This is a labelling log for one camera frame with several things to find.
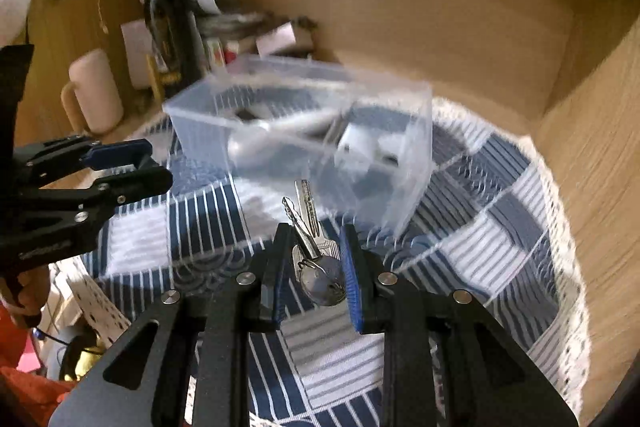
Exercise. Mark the cream mug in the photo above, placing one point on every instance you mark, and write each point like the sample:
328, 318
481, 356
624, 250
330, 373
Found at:
95, 92

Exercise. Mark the white tape roll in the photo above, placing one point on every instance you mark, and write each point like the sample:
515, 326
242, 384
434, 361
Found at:
355, 147

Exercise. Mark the person's left hand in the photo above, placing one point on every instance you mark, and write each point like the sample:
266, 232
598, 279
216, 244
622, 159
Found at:
27, 294

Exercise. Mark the white fluffy pompom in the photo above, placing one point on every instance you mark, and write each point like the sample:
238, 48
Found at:
10, 12

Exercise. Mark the dark wine bottle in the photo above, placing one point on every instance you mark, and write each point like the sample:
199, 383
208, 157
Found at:
167, 37

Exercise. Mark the yellow object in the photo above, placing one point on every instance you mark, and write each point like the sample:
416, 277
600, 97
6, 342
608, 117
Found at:
82, 357

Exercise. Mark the small white card box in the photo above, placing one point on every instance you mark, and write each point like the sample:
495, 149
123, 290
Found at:
275, 39

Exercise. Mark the white paper sheet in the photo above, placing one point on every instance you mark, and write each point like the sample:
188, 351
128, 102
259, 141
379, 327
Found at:
135, 49

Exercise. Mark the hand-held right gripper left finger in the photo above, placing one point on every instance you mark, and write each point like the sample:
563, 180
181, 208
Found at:
277, 279

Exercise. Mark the blue patterned table cloth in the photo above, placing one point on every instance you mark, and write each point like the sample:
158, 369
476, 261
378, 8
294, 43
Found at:
450, 227

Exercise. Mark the stack of books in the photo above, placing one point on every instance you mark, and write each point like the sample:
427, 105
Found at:
225, 24

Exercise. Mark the clear plastic storage box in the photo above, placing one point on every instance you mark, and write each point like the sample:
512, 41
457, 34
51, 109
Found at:
395, 187

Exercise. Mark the yellow tube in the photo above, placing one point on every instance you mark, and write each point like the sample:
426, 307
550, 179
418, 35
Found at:
157, 77

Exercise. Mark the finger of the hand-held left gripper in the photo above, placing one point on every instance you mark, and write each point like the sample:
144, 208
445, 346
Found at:
137, 184
120, 153

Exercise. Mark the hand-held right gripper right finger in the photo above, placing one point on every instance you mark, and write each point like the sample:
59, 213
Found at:
352, 284

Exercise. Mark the red cloth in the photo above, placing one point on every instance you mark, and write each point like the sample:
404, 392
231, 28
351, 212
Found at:
25, 387

